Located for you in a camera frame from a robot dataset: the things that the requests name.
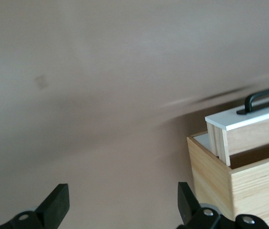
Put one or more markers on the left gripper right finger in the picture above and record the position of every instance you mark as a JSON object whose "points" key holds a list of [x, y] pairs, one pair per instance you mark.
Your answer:
{"points": [[189, 205]]}

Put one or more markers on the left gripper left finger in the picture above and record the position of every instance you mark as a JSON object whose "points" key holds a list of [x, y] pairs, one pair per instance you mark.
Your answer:
{"points": [[53, 205]]}

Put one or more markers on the light wooden drawer cabinet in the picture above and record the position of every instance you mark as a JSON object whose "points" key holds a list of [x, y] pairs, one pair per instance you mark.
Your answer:
{"points": [[210, 171]]}

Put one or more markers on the white wooden drawer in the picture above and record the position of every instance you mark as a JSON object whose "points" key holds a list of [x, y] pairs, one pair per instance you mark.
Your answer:
{"points": [[202, 140]]}

